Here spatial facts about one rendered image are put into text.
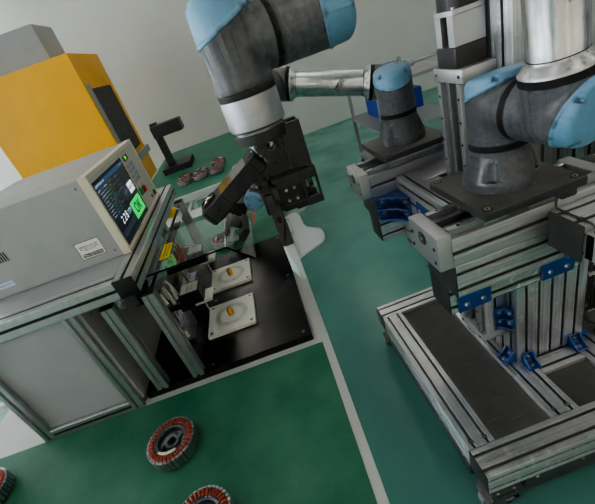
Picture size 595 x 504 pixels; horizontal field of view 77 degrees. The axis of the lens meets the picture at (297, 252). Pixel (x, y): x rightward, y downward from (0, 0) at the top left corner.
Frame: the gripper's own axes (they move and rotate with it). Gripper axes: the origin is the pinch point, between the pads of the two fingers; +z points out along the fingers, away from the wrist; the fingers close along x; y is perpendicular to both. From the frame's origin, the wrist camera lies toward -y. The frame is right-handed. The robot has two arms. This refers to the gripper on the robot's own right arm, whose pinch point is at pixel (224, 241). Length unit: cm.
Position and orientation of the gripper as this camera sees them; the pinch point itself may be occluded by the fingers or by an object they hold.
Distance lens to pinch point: 171.2
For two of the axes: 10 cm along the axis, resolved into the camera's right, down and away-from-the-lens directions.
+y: 9.6, 1.2, 2.5
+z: -2.2, 8.8, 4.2
